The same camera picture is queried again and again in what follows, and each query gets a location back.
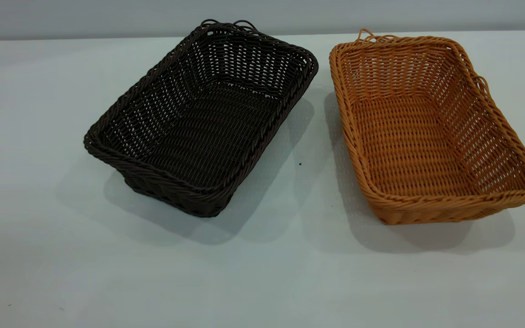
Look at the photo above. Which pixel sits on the black wicker basket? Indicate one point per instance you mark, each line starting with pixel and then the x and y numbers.
pixel 208 132

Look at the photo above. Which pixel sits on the orange wicker basket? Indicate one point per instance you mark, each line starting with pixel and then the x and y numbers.
pixel 408 141

